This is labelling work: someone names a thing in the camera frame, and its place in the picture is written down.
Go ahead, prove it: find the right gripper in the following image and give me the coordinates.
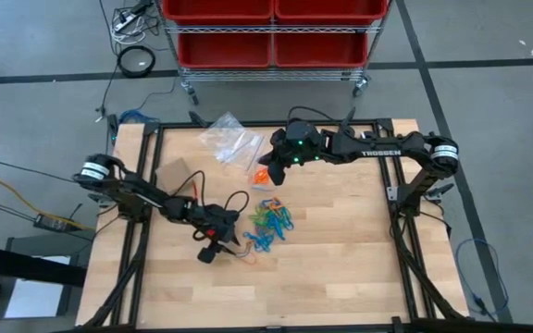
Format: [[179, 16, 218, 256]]
[[257, 118, 327, 186]]

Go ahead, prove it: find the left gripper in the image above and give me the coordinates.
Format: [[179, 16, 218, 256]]
[[190, 203, 242, 265]]

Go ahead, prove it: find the blue rubber band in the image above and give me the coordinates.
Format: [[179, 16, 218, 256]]
[[270, 205, 295, 241], [242, 230, 275, 254]]

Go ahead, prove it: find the small cardboard box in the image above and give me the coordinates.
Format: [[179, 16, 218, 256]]
[[155, 157, 198, 194]]

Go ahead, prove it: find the red plastic storage bin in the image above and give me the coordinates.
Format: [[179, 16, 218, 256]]
[[274, 0, 389, 25], [161, 0, 276, 25], [176, 31, 273, 69], [273, 31, 369, 69]]

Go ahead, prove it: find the black clamp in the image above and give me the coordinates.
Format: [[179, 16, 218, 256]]
[[87, 192, 110, 208], [426, 182, 456, 205]]

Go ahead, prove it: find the black power adapter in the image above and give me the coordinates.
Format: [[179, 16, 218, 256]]
[[32, 212, 83, 233]]

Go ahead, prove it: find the grey metal stand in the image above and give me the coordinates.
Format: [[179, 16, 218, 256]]
[[0, 234, 93, 333]]

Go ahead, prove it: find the black beam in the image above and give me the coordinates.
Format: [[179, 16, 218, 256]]
[[0, 241, 88, 289]]

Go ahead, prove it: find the white power strip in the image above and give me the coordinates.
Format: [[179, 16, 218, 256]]
[[112, 12, 139, 33]]

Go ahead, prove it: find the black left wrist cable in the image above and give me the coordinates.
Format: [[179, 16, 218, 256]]
[[223, 190, 251, 216]]

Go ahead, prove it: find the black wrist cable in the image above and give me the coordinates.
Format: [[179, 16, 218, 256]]
[[286, 105, 341, 129], [223, 190, 251, 216]]

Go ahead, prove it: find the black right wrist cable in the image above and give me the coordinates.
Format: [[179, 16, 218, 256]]
[[286, 105, 341, 129]]

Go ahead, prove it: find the black triangular frame brace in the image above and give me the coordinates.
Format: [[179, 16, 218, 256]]
[[188, 109, 210, 129], [341, 105, 359, 127]]

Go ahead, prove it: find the chrome wire shelving rack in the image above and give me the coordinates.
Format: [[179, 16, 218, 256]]
[[154, 0, 393, 106]]

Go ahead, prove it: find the blue coiled cable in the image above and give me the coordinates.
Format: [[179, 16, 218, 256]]
[[118, 108, 160, 126]]

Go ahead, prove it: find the black floor cable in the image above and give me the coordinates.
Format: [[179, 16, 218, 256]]
[[94, 0, 119, 124], [0, 196, 36, 223], [0, 158, 78, 181]]

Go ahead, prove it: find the black coiled cable ring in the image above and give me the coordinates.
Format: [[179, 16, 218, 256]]
[[116, 44, 157, 79]]

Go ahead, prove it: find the white cable bundle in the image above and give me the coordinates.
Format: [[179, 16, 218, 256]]
[[110, 8, 150, 46]]

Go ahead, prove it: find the yellow floor cable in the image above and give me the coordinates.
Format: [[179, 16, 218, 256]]
[[0, 172, 97, 231]]

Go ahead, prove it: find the blue floor cable loop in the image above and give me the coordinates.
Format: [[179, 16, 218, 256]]
[[453, 237, 512, 323]]

